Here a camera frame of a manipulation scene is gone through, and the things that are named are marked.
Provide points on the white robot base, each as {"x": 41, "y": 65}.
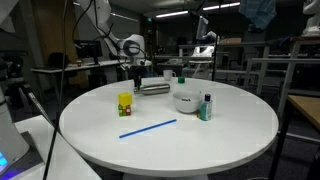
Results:
{"x": 12, "y": 145}

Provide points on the long white desk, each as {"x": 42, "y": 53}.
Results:
{"x": 86, "y": 66}

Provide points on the wooden side table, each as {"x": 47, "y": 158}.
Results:
{"x": 309, "y": 107}

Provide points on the multicolour puzzle cube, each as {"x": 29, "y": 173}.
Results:
{"x": 124, "y": 110}

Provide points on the white bowl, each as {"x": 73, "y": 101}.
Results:
{"x": 187, "y": 102}

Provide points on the metal bottle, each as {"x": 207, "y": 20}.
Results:
{"x": 153, "y": 89}

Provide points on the hand sanitizer bottle blue cap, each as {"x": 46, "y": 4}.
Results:
{"x": 206, "y": 108}

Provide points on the black computer monitor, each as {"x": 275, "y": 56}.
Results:
{"x": 88, "y": 48}

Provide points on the white mug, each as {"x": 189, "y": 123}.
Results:
{"x": 168, "y": 74}

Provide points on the yellow cube block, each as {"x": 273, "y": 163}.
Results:
{"x": 125, "y": 99}

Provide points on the black office chair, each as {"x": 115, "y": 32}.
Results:
{"x": 57, "y": 59}

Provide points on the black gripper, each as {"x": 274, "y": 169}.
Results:
{"x": 139, "y": 68}

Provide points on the blue cloth hanging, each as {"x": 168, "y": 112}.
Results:
{"x": 259, "y": 12}

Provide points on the blue straw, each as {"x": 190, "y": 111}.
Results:
{"x": 147, "y": 128}

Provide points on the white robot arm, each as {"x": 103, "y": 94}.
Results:
{"x": 132, "y": 47}

